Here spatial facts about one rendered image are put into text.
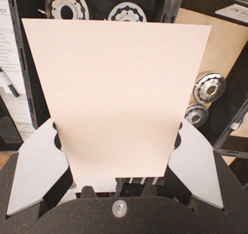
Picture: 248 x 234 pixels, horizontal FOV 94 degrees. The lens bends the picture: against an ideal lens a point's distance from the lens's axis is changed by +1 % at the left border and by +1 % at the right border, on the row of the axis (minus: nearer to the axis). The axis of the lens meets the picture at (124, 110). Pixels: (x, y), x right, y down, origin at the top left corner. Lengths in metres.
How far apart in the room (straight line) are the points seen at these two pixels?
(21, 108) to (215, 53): 0.82
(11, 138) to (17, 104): 0.95
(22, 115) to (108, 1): 0.62
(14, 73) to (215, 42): 0.74
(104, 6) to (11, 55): 0.42
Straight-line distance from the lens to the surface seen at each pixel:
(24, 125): 0.80
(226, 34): 0.50
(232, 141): 0.67
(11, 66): 0.68
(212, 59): 0.49
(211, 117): 0.54
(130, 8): 0.37
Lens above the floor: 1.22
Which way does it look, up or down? 62 degrees down
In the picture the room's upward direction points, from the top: 175 degrees clockwise
